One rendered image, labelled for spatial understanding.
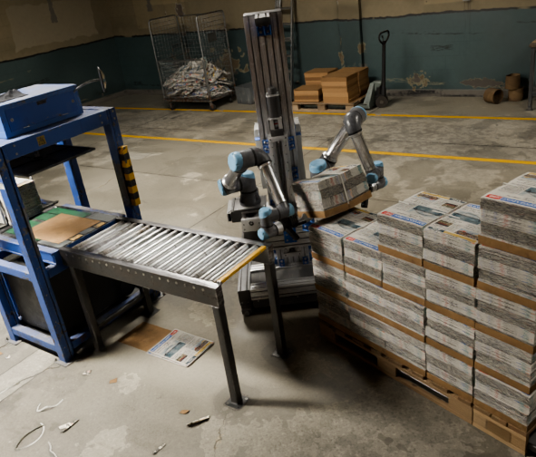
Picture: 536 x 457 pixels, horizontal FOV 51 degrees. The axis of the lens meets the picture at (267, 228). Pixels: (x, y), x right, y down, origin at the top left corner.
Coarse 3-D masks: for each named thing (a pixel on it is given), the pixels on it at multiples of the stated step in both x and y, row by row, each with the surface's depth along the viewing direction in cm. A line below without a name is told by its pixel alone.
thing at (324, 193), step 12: (300, 180) 357; (312, 180) 343; (324, 180) 335; (336, 180) 340; (300, 192) 351; (312, 192) 340; (324, 192) 336; (336, 192) 341; (300, 204) 356; (312, 204) 345; (324, 204) 336; (336, 204) 341
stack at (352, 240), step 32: (320, 224) 345; (352, 224) 339; (352, 256) 324; (384, 256) 302; (352, 288) 333; (416, 288) 291; (448, 288) 274; (320, 320) 374; (352, 320) 346; (416, 320) 299; (448, 320) 280; (352, 352) 358; (416, 352) 308
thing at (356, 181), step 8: (336, 168) 362; (344, 168) 354; (352, 168) 346; (360, 168) 349; (352, 176) 346; (360, 176) 349; (352, 184) 346; (360, 184) 350; (352, 192) 347; (360, 192) 350
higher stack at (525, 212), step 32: (512, 192) 240; (512, 224) 233; (480, 256) 251; (512, 256) 238; (512, 288) 244; (480, 320) 264; (512, 320) 250; (480, 352) 272; (512, 352) 256; (480, 384) 280; (480, 416) 287; (512, 416) 269; (512, 448) 277
